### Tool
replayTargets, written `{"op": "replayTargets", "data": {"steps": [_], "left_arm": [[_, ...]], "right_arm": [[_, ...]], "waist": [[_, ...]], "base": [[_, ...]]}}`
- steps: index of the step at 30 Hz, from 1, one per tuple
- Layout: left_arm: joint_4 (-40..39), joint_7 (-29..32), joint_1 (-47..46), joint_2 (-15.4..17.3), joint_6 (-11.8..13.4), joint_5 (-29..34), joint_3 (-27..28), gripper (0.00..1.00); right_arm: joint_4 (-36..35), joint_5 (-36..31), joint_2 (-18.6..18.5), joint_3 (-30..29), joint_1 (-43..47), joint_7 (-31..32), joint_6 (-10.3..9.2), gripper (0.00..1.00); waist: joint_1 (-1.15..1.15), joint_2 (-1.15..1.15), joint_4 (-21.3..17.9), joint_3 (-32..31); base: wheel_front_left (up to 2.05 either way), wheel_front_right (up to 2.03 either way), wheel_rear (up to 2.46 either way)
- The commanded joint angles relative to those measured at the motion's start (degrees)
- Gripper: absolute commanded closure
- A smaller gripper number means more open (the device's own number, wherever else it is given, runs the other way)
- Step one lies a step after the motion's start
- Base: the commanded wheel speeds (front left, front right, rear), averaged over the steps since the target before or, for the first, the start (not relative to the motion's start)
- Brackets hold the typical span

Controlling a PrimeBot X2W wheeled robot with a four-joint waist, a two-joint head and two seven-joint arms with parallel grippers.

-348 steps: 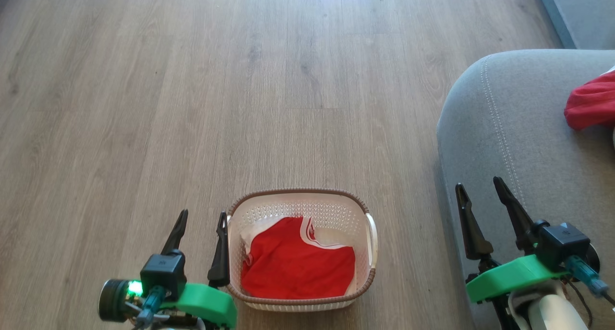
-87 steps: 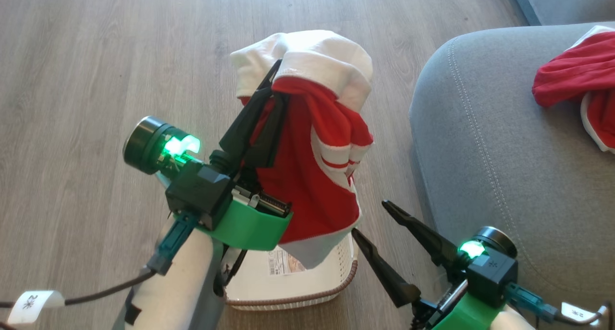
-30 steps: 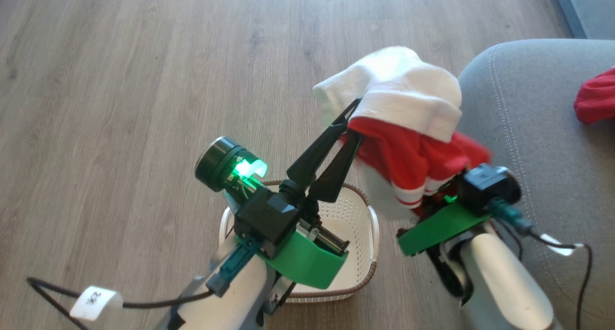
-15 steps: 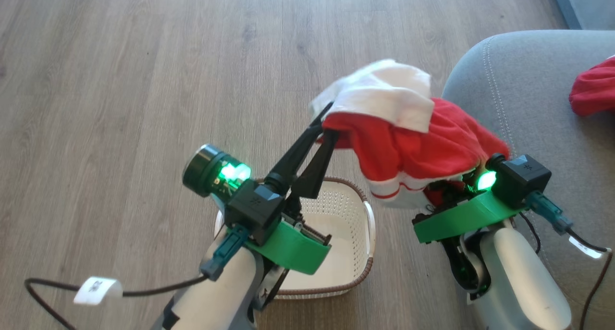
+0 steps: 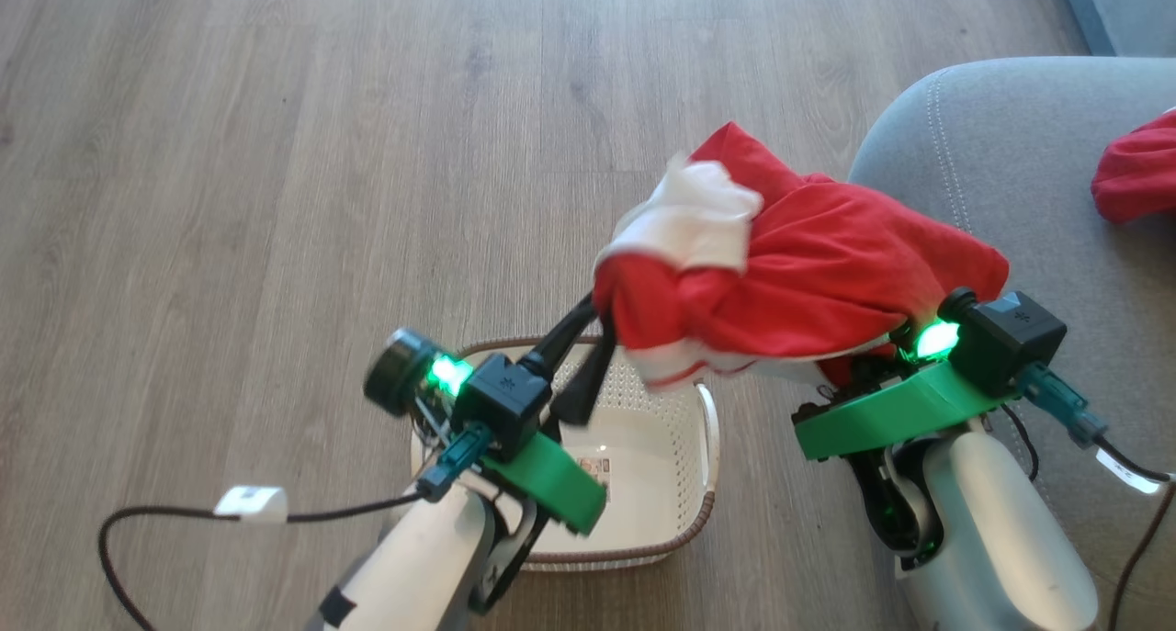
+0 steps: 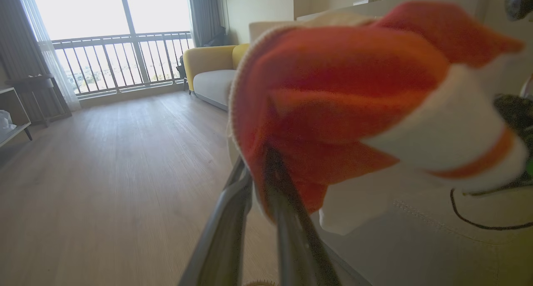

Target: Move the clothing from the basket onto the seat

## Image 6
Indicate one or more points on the small white box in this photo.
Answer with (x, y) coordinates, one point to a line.
(366, 1)

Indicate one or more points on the large fabric sofa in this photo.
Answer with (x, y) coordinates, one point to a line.
(416, 257)

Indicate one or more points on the red and white garment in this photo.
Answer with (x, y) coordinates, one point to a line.
(333, 90)

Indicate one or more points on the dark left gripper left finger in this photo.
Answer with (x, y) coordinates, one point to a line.
(220, 236)

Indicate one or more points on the white low shelf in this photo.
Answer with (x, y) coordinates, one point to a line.
(12, 132)

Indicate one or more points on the dark wooden side table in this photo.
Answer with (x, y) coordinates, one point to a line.
(37, 84)

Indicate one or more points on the metal balcony railing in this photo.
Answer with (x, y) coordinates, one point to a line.
(112, 61)

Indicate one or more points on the yellow and grey couch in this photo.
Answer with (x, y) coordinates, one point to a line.
(210, 80)

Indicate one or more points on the sheer white curtain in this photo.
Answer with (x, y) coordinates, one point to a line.
(54, 57)

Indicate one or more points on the round wicker laundry basket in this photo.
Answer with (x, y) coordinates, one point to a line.
(260, 283)

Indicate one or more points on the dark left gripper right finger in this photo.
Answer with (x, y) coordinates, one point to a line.
(295, 244)

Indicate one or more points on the grey window curtain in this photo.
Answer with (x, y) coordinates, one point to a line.
(16, 40)
(204, 19)

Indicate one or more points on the clear plastic bag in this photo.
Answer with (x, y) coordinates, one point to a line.
(5, 120)

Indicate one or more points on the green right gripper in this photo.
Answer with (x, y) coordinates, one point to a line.
(518, 119)

